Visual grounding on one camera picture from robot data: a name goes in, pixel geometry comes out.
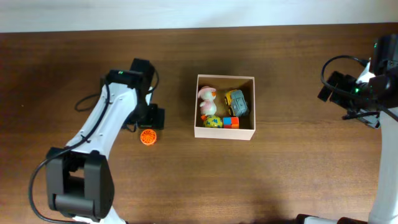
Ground grey yellow toy truck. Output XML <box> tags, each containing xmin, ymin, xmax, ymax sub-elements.
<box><xmin>224</xmin><ymin>90</ymin><xmax>249</xmax><ymax>117</ymax></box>

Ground white cardboard box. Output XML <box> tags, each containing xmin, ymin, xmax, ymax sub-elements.
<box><xmin>194</xmin><ymin>74</ymin><xmax>256</xmax><ymax>141</ymax></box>

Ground orange lattice ball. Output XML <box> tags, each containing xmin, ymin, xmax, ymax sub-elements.
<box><xmin>140</xmin><ymin>129</ymin><xmax>157</xmax><ymax>146</ymax></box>

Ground yellow ball blue letters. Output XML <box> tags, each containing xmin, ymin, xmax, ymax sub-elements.
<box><xmin>203</xmin><ymin>115</ymin><xmax>223</xmax><ymax>128</ymax></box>

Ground multicolour puzzle cube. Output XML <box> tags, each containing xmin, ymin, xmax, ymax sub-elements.
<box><xmin>223</xmin><ymin>117</ymin><xmax>239</xmax><ymax>129</ymax></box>

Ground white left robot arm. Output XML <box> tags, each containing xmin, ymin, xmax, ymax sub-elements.
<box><xmin>45</xmin><ymin>67</ymin><xmax>159</xmax><ymax>223</ymax></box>

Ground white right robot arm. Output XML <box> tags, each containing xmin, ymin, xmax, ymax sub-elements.
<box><xmin>318</xmin><ymin>67</ymin><xmax>397</xmax><ymax>223</ymax></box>

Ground white duck toy pink hat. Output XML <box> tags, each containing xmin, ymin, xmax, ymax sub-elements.
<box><xmin>197</xmin><ymin>86</ymin><xmax>217</xmax><ymax>120</ymax></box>

